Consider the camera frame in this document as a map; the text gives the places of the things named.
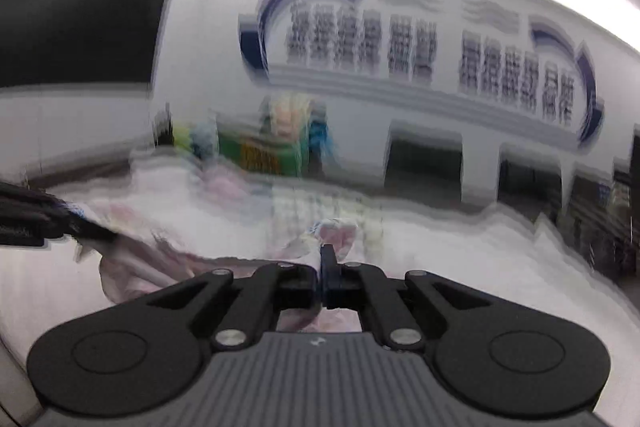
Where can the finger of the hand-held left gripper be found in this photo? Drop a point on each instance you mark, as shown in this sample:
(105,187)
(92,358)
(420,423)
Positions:
(90,227)

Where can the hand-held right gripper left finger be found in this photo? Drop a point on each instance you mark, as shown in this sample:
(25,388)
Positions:
(305,289)

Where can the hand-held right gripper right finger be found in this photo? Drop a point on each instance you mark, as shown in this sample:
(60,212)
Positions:
(327,277)

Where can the pink patterned garment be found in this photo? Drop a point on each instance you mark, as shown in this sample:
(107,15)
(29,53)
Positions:
(150,259)

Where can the yellow-green cloth item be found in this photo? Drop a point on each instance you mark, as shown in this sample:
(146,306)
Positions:
(181,137)

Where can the green printed bag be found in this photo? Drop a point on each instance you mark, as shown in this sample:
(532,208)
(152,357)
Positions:
(255,157)

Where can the dark low shelf unit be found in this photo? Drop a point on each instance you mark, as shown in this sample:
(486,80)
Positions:
(425,167)

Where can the white fluffy blanket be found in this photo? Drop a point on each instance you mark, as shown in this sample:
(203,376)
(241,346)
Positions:
(475,267)

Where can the pale plush toy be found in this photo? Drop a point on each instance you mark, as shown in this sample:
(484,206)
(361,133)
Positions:
(285,117)

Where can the blue and grey wall sign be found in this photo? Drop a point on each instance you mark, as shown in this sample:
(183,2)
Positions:
(400,82)

